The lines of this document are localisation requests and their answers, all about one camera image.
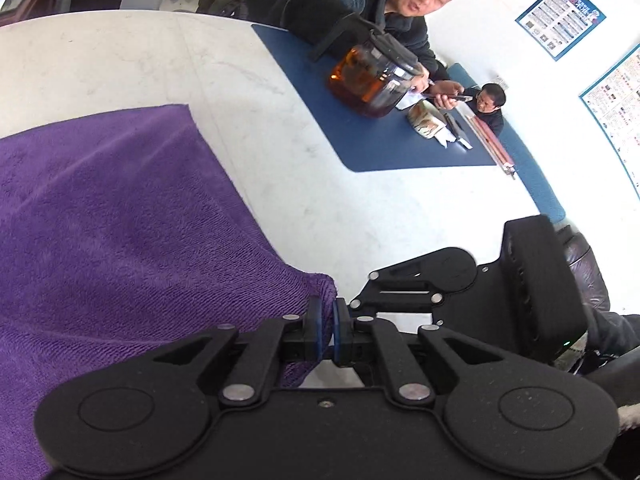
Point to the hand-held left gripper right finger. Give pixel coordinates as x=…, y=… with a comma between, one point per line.
x=340, y=332

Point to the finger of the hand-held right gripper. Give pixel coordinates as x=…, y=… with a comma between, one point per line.
x=400, y=280

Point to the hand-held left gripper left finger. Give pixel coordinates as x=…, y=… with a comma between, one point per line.
x=314, y=330

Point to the purple towel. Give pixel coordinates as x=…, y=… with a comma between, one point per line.
x=125, y=235

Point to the person's grey trousers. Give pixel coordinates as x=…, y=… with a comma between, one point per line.
x=615, y=330

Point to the wooden stick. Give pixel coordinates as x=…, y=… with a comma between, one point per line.
x=492, y=145

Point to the person's fleece jacket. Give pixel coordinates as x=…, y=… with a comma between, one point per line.
x=630, y=415

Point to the small paper packet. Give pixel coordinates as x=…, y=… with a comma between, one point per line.
x=425, y=120

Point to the black phone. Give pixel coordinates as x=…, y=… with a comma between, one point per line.
x=457, y=97

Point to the glass teapot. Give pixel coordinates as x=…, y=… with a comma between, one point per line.
x=370, y=80

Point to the blue table mat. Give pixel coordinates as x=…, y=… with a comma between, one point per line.
x=300, y=85

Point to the blue wall poster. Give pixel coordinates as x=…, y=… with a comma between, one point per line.
x=617, y=105
x=560, y=17

